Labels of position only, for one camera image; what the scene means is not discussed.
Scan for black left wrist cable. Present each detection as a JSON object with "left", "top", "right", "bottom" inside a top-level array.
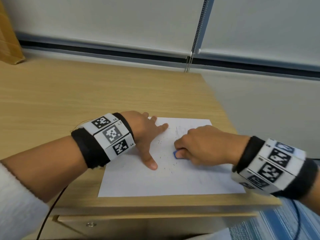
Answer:
[{"left": 36, "top": 186, "right": 69, "bottom": 240}]

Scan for black wristband with markers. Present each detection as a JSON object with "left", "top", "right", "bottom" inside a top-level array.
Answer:
[
  {"left": 232, "top": 136, "right": 319, "bottom": 201},
  {"left": 71, "top": 112, "right": 136, "bottom": 169}
]

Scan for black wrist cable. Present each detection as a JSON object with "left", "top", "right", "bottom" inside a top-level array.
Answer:
[
  {"left": 291, "top": 198, "right": 302, "bottom": 240},
  {"left": 36, "top": 186, "right": 69, "bottom": 240}
]

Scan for person's left hand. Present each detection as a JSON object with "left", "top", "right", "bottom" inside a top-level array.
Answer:
[{"left": 121, "top": 110, "right": 169, "bottom": 171}]

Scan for person's left forearm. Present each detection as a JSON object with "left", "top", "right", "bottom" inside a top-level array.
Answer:
[{"left": 1, "top": 135, "right": 89, "bottom": 203}]

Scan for black left wristband with markers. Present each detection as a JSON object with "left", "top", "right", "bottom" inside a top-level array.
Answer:
[{"left": 71, "top": 112, "right": 136, "bottom": 169}]

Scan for brown cardboard box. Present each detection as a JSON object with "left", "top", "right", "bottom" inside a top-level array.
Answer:
[{"left": 0, "top": 0, "right": 26, "bottom": 65}]

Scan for wooden drawer front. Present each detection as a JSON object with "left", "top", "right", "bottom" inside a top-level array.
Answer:
[{"left": 57, "top": 212, "right": 258, "bottom": 240}]

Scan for metal bead chain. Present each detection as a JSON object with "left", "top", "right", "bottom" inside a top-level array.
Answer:
[{"left": 184, "top": 0, "right": 211, "bottom": 73}]

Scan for person's right hand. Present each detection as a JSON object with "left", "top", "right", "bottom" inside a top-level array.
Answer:
[{"left": 174, "top": 125, "right": 251, "bottom": 167}]

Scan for wooden cabinet door panel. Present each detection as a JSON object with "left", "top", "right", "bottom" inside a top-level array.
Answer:
[{"left": 22, "top": 216, "right": 80, "bottom": 240}]

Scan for wooden desk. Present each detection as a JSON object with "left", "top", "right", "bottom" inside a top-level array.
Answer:
[{"left": 0, "top": 57, "right": 283, "bottom": 240}]

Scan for black right wristband with markers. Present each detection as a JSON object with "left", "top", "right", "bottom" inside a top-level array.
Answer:
[{"left": 232, "top": 136, "right": 319, "bottom": 201}]

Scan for blue window post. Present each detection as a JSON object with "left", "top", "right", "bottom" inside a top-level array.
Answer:
[{"left": 191, "top": 0, "right": 216, "bottom": 54}]

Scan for dark window frame rail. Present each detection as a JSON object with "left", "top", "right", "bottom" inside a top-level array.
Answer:
[{"left": 18, "top": 33, "right": 320, "bottom": 79}]

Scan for narrow white roller blind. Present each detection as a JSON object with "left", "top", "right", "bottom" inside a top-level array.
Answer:
[{"left": 197, "top": 0, "right": 320, "bottom": 72}]

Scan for wide white roller blind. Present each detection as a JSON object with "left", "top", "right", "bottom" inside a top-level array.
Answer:
[{"left": 2, "top": 0, "right": 207, "bottom": 59}]

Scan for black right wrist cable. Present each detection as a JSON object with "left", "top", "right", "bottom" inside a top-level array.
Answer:
[{"left": 291, "top": 198, "right": 302, "bottom": 240}]

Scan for white paper sheet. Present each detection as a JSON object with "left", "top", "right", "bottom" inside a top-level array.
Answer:
[{"left": 97, "top": 117, "right": 246, "bottom": 198}]

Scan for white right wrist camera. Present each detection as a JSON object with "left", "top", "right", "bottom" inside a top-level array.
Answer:
[{"left": 231, "top": 171, "right": 273, "bottom": 196}]

